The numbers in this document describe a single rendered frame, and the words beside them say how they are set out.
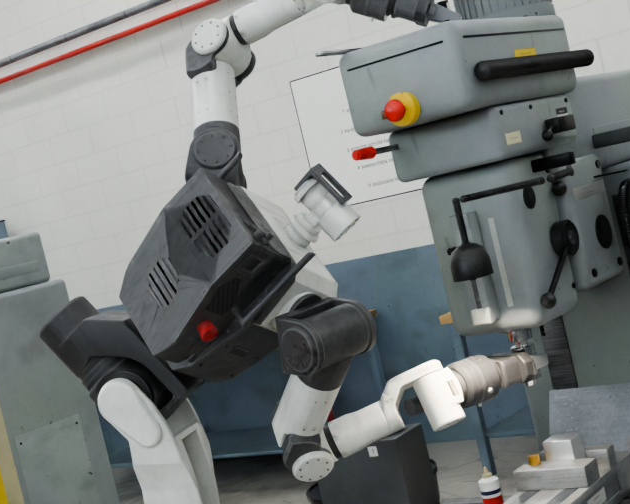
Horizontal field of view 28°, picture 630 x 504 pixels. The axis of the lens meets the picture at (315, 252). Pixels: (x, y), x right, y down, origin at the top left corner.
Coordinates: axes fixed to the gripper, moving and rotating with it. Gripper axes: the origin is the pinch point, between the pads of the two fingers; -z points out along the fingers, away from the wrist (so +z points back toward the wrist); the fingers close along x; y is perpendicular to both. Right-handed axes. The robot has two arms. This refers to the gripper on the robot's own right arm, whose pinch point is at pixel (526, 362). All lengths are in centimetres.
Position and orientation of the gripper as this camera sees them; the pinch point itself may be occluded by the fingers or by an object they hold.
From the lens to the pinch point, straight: 249.3
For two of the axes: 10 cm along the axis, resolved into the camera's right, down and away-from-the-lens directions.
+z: -8.2, 2.1, -5.4
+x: -5.3, 0.9, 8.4
